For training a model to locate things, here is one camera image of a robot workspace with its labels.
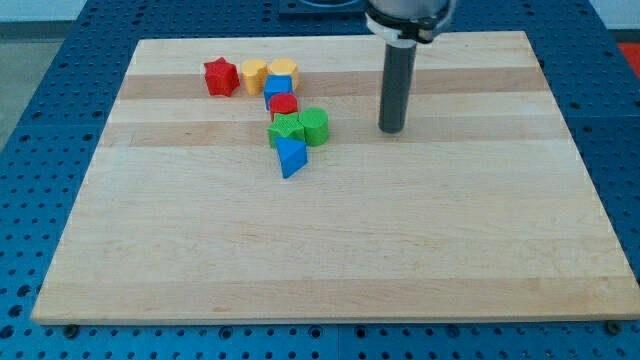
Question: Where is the blue triangle block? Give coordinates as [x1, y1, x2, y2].
[275, 137, 308, 179]

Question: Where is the green cylinder block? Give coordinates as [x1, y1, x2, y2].
[299, 107, 329, 146]

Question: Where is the green star block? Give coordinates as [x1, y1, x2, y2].
[267, 112, 305, 148]

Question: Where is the red cylinder block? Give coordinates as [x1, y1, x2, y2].
[268, 93, 298, 121]

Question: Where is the blue cube block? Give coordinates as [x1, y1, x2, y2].
[263, 74, 294, 110]

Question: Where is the yellow hexagon block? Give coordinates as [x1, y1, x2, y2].
[268, 58, 300, 90]

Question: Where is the yellow heart block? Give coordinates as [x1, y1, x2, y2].
[241, 58, 269, 95]

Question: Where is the red star block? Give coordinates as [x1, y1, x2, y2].
[204, 57, 240, 97]

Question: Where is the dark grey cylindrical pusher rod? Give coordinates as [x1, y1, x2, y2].
[378, 45, 416, 134]

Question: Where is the light wooden board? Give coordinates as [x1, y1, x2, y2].
[31, 31, 639, 325]

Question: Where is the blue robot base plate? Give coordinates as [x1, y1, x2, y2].
[276, 0, 367, 18]

